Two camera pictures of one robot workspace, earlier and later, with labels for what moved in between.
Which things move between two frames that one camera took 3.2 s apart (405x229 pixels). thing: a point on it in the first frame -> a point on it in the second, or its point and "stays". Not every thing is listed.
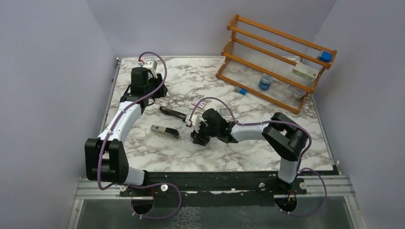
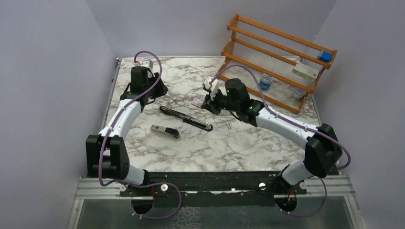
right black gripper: [197, 136] -> [209, 104]
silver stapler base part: [165, 130] stays
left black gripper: [160, 93] stays
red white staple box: [201, 105] stays
